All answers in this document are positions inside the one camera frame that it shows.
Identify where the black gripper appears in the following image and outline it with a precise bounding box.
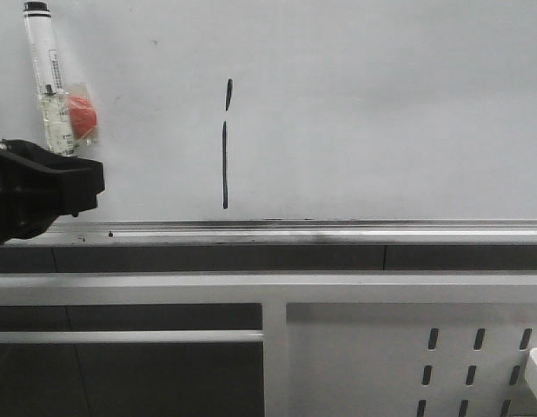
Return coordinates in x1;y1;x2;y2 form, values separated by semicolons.
0;139;105;246

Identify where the red magnet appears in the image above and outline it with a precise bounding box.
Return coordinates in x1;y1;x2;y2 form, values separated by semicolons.
67;83;98;146

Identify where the white whiteboard marker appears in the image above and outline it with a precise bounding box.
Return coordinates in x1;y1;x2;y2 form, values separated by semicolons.
23;1;76;157

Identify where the white whiteboard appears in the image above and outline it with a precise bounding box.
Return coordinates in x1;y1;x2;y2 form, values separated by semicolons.
0;0;537;223

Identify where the aluminium whiteboard tray rail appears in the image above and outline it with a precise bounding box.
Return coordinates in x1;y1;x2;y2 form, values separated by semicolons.
42;218;537;247

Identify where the white metal rack frame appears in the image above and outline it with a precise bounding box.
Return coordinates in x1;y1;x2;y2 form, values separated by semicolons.
0;273;537;416

